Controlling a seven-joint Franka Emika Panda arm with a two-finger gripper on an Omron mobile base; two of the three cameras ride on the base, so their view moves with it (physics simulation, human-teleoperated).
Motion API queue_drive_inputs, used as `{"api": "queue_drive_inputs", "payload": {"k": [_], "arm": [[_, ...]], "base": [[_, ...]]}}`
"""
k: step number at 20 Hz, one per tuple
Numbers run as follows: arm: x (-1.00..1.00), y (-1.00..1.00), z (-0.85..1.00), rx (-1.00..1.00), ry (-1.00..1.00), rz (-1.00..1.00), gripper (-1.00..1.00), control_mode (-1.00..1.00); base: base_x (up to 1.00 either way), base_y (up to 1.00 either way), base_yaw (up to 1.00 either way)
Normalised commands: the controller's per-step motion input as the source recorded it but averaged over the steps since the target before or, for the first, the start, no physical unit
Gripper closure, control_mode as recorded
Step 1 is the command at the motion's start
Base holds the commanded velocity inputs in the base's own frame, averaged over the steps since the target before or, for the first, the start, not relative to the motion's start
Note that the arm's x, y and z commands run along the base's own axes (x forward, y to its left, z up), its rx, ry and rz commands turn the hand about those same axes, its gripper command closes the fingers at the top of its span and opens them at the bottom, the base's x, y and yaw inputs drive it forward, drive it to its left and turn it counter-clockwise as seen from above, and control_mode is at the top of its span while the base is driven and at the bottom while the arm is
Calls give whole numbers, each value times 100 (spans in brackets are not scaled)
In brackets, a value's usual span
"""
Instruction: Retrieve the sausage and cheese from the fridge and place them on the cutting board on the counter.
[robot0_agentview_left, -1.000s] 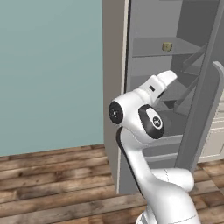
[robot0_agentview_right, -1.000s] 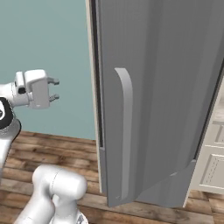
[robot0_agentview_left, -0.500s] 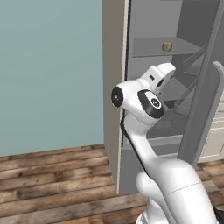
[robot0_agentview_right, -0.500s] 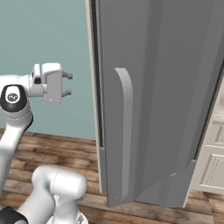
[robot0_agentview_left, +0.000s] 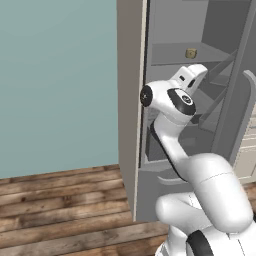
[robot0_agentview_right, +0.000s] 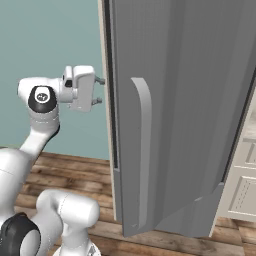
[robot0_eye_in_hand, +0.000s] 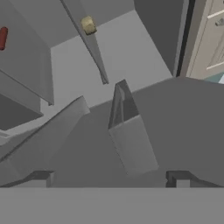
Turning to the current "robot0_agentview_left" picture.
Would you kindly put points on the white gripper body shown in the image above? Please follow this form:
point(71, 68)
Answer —
point(199, 70)

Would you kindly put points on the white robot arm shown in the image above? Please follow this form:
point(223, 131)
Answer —
point(213, 200)

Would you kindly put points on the tan cheese block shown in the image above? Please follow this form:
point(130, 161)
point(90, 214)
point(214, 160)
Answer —
point(191, 53)

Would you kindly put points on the grey fridge door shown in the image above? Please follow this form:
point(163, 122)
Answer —
point(233, 100)

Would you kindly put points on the grey open fridge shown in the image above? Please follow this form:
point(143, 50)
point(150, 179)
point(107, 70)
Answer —
point(130, 100)

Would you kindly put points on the grey fridge freezer drawer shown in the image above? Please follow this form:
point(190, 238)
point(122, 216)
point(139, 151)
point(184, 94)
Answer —
point(146, 196)

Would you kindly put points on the beige cupboard drawers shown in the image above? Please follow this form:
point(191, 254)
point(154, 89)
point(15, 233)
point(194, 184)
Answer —
point(247, 153)

